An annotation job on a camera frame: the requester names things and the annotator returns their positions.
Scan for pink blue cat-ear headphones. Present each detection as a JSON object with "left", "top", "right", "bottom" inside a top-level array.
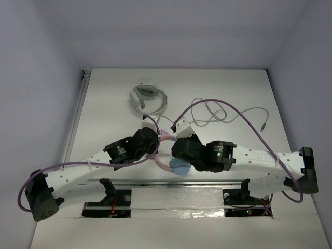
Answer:
[{"left": 151, "top": 129, "right": 191, "bottom": 176}]

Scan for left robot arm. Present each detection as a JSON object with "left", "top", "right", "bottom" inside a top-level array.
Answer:
[{"left": 20, "top": 127, "right": 161, "bottom": 222}]

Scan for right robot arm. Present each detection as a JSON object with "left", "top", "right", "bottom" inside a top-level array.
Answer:
[{"left": 171, "top": 134, "right": 319, "bottom": 204}]

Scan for white foil-taped block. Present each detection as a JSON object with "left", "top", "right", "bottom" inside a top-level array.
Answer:
[{"left": 130, "top": 187, "right": 225, "bottom": 218}]

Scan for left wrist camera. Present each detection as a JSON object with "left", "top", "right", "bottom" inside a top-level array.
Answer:
[{"left": 141, "top": 115, "right": 160, "bottom": 131}]

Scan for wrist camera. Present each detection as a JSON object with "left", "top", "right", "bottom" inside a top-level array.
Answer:
[
  {"left": 171, "top": 117, "right": 195, "bottom": 139},
  {"left": 141, "top": 115, "right": 160, "bottom": 131}
]

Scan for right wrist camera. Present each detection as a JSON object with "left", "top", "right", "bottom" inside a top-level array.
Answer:
[{"left": 171, "top": 117, "right": 195, "bottom": 139}]

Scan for aluminium rail frame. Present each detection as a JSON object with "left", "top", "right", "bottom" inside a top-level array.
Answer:
[{"left": 61, "top": 70, "right": 92, "bottom": 163}]

